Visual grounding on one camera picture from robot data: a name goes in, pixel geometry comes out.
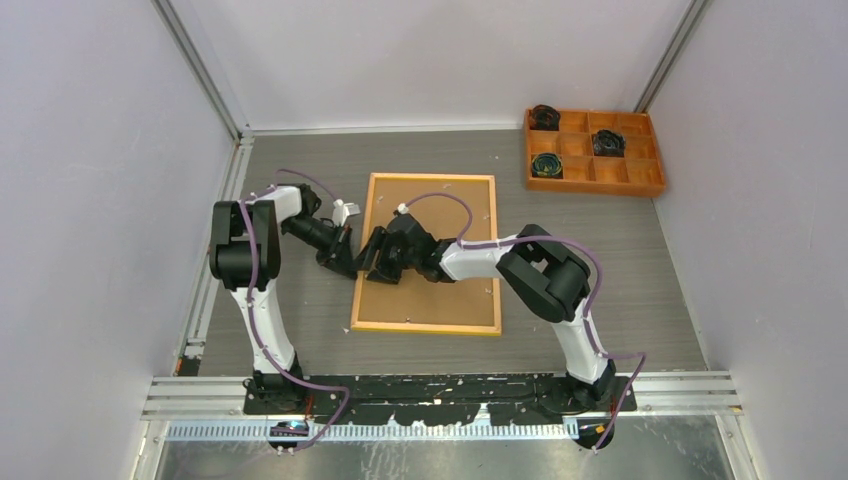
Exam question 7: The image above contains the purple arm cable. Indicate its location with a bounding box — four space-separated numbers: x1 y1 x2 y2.
238 168 351 453
396 192 647 453

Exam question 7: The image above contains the black cable coil centre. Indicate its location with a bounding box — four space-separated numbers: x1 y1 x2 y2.
592 129 627 158

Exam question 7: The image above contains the aluminium rail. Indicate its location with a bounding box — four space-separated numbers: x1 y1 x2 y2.
173 132 256 378
141 372 743 442

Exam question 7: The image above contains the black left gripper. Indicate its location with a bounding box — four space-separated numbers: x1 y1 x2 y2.
283 217 359 281

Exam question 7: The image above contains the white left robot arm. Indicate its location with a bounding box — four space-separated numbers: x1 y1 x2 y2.
209 184 360 414

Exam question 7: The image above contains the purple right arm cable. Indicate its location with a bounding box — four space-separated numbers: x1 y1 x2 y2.
396 192 647 453

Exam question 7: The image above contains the orange compartment tray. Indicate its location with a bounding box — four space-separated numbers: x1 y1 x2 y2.
523 104 667 198

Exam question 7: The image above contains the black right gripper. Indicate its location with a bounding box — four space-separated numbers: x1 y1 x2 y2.
351 226 420 285

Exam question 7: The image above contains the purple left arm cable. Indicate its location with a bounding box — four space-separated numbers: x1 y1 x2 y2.
238 168 351 453

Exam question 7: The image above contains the black cable coil top left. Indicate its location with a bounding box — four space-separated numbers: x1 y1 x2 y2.
529 104 562 131

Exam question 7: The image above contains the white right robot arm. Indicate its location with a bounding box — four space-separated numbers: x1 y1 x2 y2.
353 213 616 411

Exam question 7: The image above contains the brown fibreboard backing board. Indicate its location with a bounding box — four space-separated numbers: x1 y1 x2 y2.
357 179 497 329

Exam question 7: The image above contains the aluminium front rail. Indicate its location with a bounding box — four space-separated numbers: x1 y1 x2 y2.
141 372 743 442

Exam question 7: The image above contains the aluminium left side rail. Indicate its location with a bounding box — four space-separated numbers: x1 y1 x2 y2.
173 132 256 378

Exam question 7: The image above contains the black cable coil lower left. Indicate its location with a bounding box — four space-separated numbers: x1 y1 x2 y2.
531 152 564 179

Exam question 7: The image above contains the black cable coil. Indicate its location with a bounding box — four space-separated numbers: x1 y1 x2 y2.
592 129 627 158
529 104 562 131
531 152 564 179

